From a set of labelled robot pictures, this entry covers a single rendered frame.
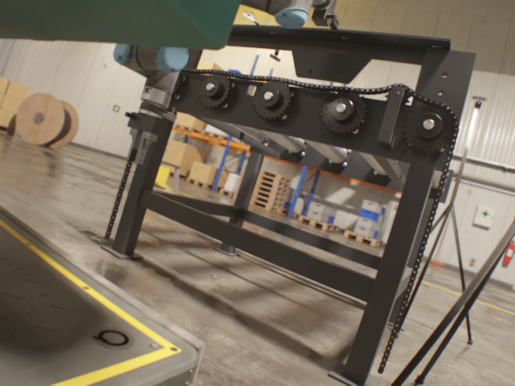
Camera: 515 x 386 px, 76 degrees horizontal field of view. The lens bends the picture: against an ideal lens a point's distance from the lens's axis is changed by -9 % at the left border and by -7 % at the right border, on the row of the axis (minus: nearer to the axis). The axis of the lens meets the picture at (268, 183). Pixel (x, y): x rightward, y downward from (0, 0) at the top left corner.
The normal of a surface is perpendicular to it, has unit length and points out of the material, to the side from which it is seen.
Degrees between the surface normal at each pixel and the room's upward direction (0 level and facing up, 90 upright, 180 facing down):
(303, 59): 90
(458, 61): 90
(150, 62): 138
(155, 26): 180
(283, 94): 90
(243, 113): 90
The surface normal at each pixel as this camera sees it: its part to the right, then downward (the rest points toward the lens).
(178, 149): -0.45, -0.16
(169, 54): 0.80, 0.32
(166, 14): -0.30, 0.95
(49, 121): 0.01, -0.02
